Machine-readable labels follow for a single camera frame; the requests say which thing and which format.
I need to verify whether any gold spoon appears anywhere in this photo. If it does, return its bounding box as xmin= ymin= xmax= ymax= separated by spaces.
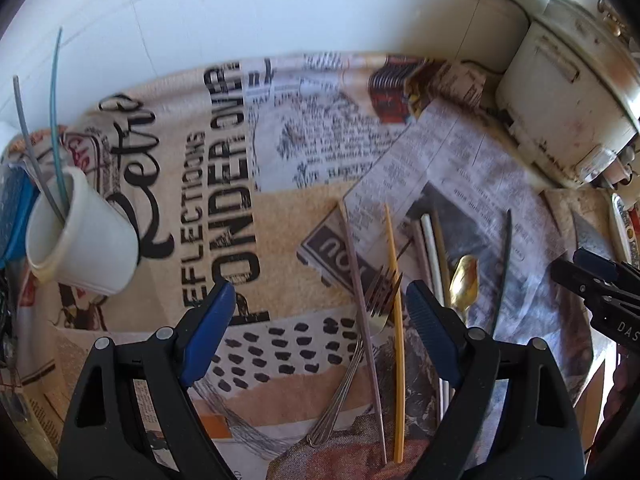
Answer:
xmin=449 ymin=255 xmax=481 ymax=328

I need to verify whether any black chopstick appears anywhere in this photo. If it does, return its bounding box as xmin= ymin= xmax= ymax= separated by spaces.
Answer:
xmin=490 ymin=209 xmax=513 ymax=338

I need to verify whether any white rice cooker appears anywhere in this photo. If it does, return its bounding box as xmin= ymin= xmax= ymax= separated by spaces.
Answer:
xmin=495 ymin=0 xmax=640 ymax=188

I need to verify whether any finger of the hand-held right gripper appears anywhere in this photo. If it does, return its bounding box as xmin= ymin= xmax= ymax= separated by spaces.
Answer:
xmin=573 ymin=248 xmax=626 ymax=283
xmin=550 ymin=259 xmax=608 ymax=311

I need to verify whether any yellow chopstick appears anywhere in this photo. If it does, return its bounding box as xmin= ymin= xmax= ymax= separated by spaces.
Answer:
xmin=383 ymin=203 xmax=405 ymax=463

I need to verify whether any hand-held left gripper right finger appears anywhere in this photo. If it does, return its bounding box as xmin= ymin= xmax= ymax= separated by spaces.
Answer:
xmin=405 ymin=280 xmax=586 ymax=480

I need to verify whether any grey brown chopstick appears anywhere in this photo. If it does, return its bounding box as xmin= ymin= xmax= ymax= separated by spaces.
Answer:
xmin=410 ymin=220 xmax=433 ymax=291

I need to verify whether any mauve chopstick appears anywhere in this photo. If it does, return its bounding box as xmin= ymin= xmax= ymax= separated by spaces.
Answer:
xmin=338 ymin=201 xmax=388 ymax=466

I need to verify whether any white cup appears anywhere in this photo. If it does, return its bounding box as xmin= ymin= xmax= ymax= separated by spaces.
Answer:
xmin=25 ymin=166 xmax=140 ymax=296

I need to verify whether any blue plastic object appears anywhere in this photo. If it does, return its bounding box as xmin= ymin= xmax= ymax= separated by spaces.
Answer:
xmin=0 ymin=167 xmax=41 ymax=266

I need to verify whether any patterned white dish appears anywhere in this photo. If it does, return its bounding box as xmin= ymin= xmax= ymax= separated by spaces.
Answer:
xmin=609 ymin=192 xmax=640 ymax=261

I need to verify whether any silver fork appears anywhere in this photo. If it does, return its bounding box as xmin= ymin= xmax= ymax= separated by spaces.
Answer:
xmin=306 ymin=265 xmax=404 ymax=449

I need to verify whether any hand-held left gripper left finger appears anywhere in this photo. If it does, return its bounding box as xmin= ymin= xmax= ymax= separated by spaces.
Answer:
xmin=57 ymin=280 xmax=237 ymax=480

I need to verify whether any printed newspaper tablecloth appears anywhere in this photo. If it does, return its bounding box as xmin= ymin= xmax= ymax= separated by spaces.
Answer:
xmin=0 ymin=52 xmax=616 ymax=480

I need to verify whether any brass fitting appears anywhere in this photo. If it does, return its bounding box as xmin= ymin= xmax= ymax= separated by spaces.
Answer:
xmin=597 ymin=0 xmax=631 ymax=38

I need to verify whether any teal chopstick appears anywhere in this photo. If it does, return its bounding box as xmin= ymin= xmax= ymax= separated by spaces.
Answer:
xmin=49 ymin=27 xmax=68 ymax=206

